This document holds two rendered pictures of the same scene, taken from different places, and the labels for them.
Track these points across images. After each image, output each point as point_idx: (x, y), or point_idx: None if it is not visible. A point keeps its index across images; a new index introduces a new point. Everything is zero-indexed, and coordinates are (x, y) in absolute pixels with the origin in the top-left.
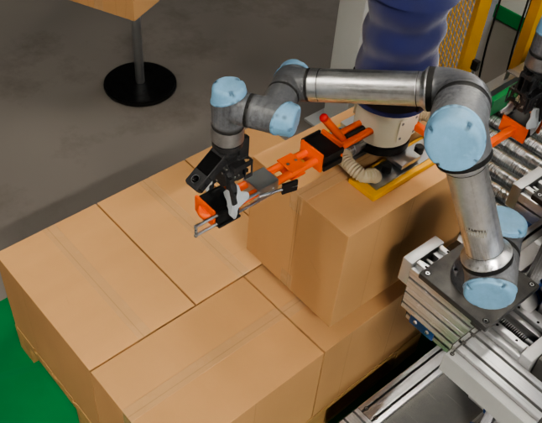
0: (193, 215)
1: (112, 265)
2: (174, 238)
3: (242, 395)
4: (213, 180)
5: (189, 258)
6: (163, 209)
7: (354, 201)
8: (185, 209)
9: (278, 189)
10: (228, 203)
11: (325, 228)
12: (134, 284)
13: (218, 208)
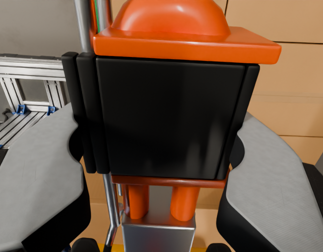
0: (288, 104)
1: None
2: (286, 76)
3: (118, 2)
4: (233, 220)
5: (261, 71)
6: (317, 90)
7: (105, 234)
8: (298, 104)
9: (109, 242)
10: (49, 142)
11: (102, 187)
12: (287, 7)
13: (105, 84)
